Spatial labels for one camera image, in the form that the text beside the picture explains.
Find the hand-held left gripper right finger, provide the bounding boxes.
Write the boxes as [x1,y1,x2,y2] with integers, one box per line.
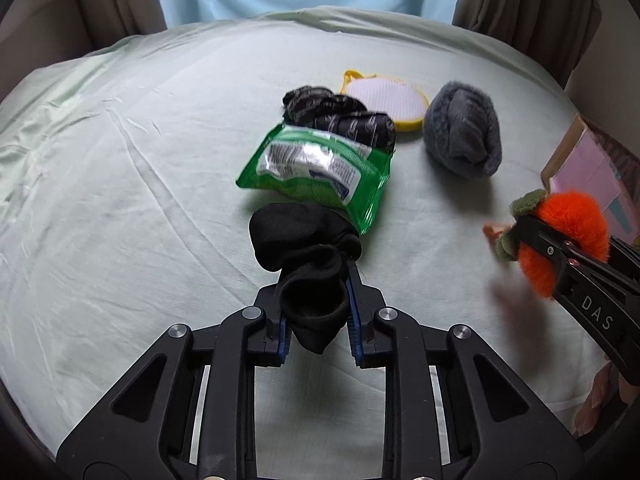
[345,265,586,480]

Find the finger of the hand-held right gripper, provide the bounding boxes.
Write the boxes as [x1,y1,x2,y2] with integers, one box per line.
[511,214,612,273]

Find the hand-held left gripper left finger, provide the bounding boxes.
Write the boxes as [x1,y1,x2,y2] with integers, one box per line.
[56,285,291,480]

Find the orange plush toy green leaves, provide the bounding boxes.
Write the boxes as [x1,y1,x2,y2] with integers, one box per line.
[482,189,612,302]

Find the black sock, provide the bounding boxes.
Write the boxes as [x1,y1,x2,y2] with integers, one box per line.
[248,203,363,356]

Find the person's right hand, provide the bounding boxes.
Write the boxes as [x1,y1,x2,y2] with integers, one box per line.
[574,355,638,437]

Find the cardboard box pink inside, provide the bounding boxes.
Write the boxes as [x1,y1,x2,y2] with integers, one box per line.
[541,114,640,247]

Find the grey fuzzy rolled socks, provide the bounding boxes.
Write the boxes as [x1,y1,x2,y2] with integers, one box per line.
[423,79,503,179]

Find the green wet wipes packet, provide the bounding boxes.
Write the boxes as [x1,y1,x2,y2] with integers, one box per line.
[236,123,396,235]

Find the black patterned rolled socks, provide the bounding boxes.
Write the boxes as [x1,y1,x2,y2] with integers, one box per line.
[282,85,397,153]

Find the white round pad yellow rim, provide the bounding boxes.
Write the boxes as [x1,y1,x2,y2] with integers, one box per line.
[340,69,430,133]

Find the light green bed sheet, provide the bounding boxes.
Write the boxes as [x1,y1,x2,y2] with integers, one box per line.
[0,6,640,461]

